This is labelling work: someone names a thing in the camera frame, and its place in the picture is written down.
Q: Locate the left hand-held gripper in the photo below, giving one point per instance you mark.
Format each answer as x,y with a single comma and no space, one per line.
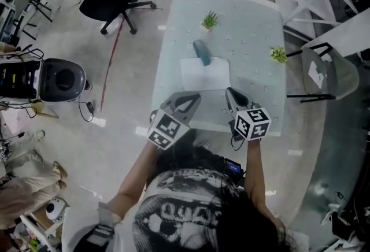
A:
167,128

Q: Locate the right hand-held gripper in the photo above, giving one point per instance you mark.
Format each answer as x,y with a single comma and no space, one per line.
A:
253,125

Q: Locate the teal rectangular block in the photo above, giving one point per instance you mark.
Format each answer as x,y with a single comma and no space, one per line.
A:
203,54

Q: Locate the person's left forearm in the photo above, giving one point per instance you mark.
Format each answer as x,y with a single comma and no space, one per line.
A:
136,172

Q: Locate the person's right forearm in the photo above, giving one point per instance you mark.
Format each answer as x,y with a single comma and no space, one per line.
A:
254,164

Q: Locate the person's black trousers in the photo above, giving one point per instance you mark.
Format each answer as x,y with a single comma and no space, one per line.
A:
188,155

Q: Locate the yellow-green leafy potted plant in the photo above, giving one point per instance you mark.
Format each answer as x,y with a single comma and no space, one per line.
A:
278,55

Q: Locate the light blue floral tablecloth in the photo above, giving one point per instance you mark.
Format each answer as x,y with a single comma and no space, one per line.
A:
254,37

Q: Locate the black device with blue screen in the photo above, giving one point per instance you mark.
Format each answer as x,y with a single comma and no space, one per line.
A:
233,167

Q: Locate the green spiky potted plant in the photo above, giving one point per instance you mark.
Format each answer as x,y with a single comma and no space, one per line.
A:
210,21

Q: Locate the white card with green mark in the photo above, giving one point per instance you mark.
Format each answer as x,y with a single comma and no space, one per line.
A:
316,73

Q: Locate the person's printed white t-shirt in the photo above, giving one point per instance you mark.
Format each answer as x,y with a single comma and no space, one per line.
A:
179,187

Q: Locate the red floor tape line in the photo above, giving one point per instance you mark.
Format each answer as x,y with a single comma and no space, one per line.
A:
111,66

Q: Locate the black power adapter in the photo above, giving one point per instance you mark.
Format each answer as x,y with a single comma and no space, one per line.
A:
90,106

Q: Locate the grey-green chair with black legs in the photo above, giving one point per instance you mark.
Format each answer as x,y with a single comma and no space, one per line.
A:
338,77

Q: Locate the dark grey rounded pod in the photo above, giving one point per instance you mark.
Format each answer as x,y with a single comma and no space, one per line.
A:
65,77

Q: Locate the white tabletop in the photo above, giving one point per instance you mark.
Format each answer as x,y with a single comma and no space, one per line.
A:
347,34

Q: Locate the wooden plank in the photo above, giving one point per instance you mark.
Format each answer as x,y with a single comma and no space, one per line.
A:
47,114

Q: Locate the white round device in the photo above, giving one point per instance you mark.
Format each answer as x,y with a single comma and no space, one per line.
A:
55,209

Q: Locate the light grey chair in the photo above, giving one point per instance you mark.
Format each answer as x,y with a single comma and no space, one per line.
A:
23,8

